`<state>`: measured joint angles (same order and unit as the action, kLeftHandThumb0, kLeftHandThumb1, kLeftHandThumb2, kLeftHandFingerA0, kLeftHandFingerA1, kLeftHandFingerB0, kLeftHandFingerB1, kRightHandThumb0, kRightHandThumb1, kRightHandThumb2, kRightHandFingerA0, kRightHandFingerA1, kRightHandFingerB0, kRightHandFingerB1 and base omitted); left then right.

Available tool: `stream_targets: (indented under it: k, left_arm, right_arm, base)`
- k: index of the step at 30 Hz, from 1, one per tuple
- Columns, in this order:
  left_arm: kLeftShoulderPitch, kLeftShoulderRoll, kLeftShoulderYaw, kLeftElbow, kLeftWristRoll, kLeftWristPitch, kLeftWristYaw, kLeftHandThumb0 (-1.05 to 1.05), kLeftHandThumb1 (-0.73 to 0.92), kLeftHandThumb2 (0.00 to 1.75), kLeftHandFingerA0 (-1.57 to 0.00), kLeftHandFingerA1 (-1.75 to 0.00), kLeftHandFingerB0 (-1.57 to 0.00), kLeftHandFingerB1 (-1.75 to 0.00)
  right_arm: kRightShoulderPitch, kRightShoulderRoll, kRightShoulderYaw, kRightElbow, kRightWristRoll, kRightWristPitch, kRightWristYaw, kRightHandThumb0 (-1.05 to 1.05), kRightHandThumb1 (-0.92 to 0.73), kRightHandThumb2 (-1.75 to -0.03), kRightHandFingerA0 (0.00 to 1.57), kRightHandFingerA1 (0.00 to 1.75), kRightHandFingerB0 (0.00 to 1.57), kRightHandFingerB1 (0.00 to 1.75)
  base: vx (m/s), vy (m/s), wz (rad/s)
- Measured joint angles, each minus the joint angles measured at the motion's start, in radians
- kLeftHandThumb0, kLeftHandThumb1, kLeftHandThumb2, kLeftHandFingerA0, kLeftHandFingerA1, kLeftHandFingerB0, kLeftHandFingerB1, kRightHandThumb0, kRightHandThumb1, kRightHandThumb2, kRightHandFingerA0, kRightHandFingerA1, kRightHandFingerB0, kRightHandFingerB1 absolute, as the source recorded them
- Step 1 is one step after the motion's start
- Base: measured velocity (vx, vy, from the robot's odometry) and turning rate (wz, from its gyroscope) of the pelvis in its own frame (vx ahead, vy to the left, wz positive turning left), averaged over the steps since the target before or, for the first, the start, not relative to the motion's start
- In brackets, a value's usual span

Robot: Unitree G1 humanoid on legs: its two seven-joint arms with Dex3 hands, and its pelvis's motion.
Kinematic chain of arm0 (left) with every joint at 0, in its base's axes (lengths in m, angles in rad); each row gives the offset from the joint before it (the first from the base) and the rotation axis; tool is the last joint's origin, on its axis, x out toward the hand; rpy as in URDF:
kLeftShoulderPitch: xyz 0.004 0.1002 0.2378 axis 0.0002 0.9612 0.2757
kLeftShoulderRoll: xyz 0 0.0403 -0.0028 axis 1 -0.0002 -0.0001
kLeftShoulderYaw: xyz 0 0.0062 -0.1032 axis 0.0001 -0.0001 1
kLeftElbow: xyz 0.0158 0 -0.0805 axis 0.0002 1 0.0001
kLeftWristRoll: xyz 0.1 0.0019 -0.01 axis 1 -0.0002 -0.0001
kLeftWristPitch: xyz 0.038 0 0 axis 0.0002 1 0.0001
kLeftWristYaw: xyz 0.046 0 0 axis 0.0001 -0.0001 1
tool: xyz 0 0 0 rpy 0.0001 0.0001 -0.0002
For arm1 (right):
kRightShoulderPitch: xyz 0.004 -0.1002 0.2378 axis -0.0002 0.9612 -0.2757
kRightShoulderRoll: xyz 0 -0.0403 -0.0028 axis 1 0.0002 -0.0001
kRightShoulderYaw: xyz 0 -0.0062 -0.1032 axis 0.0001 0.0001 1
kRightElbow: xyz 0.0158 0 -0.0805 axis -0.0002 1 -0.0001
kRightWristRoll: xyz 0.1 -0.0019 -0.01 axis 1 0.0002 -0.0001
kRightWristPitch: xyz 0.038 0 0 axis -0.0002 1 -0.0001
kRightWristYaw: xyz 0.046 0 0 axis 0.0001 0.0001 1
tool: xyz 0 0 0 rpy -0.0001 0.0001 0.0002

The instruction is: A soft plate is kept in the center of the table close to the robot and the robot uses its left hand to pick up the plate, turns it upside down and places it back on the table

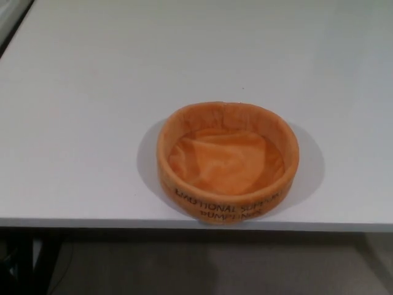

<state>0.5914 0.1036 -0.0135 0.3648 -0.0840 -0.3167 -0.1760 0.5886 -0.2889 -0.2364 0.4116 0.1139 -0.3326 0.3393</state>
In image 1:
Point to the orange plush plate with lettering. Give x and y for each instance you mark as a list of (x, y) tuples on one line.
[(228, 159)]

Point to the grey panel with black edge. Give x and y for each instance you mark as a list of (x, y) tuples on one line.
[(9, 18)]

